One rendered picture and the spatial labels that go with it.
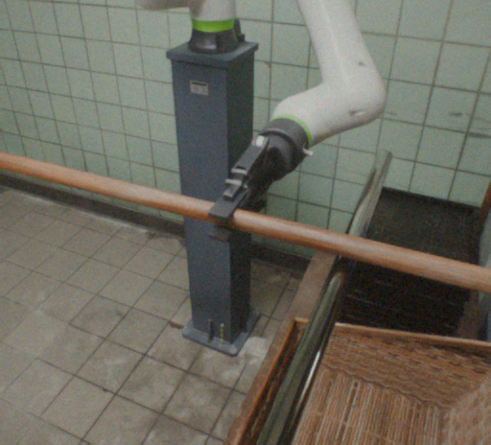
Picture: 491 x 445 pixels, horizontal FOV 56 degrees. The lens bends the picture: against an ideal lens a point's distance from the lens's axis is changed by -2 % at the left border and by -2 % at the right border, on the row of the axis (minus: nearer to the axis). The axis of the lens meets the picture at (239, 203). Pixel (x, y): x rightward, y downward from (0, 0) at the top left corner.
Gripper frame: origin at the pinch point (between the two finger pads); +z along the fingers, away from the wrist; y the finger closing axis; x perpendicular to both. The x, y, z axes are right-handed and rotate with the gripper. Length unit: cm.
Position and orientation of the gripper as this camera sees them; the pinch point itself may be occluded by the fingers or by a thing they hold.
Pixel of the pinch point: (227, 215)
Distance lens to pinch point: 67.3
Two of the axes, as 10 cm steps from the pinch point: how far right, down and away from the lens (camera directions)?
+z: -3.9, 5.2, -7.6
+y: 0.0, 8.3, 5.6
